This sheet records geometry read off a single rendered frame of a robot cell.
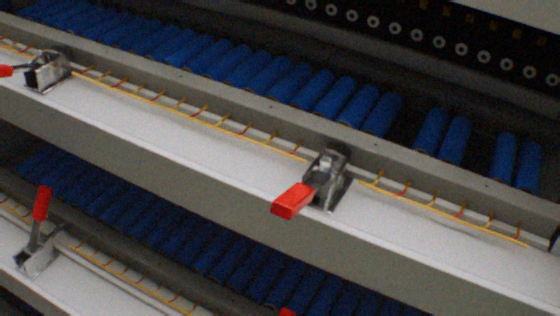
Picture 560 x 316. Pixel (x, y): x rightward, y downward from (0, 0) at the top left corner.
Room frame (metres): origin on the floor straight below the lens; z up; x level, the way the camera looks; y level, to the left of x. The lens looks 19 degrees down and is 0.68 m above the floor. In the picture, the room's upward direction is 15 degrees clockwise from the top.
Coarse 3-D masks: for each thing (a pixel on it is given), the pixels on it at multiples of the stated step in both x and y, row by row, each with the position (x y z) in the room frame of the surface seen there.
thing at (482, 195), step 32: (0, 32) 0.47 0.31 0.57; (32, 32) 0.45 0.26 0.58; (64, 32) 0.45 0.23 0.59; (96, 64) 0.42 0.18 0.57; (128, 64) 0.41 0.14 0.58; (160, 64) 0.41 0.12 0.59; (160, 96) 0.39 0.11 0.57; (192, 96) 0.39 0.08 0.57; (224, 96) 0.38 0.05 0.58; (256, 96) 0.38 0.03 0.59; (256, 128) 0.37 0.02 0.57; (288, 128) 0.36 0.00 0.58; (320, 128) 0.35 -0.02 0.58; (352, 160) 0.35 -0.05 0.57; (384, 160) 0.33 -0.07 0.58; (416, 160) 0.33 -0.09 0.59; (384, 192) 0.32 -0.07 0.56; (448, 192) 0.32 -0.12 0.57; (480, 192) 0.31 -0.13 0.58; (512, 192) 0.31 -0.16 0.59; (512, 224) 0.31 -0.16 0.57; (544, 224) 0.30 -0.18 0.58
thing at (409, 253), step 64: (0, 0) 0.50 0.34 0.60; (192, 0) 0.53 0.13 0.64; (448, 64) 0.44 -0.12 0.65; (64, 128) 0.38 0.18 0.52; (128, 128) 0.36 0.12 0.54; (192, 128) 0.37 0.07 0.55; (192, 192) 0.34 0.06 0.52; (256, 192) 0.32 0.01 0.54; (320, 256) 0.31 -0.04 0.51; (384, 256) 0.29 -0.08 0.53; (448, 256) 0.28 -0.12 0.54; (512, 256) 0.29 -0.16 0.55
